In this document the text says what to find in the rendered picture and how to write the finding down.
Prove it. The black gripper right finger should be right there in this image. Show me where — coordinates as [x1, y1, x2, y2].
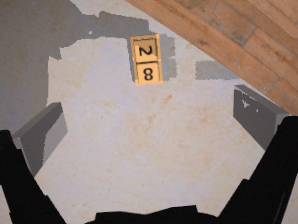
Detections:
[213, 85, 298, 224]

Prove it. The orange rectangular tray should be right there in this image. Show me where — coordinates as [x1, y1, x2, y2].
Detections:
[130, 34, 163, 85]

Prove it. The tan wooden cube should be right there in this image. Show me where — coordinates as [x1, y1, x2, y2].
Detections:
[134, 38, 157, 62]
[137, 61, 159, 85]

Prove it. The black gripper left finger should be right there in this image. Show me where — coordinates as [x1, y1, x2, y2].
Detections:
[0, 102, 68, 224]

